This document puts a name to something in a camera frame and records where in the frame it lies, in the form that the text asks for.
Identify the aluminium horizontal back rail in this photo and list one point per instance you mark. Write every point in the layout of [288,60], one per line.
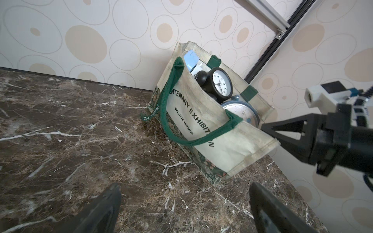
[277,23]

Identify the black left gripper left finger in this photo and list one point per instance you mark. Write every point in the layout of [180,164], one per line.
[100,216]

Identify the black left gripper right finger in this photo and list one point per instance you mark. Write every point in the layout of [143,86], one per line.
[271,216]

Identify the canvas tote bag green handles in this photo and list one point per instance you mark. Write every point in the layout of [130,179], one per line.
[219,143]

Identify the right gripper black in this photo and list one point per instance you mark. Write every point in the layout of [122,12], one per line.
[337,142]

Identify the blue round clock beige face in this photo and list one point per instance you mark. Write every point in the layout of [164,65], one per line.
[243,110]

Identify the black right frame post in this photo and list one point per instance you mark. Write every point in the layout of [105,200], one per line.
[295,18]

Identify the small black round clock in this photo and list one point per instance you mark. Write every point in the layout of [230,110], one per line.
[216,83]

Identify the blue square clock white face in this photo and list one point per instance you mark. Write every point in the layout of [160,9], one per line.
[191,59]

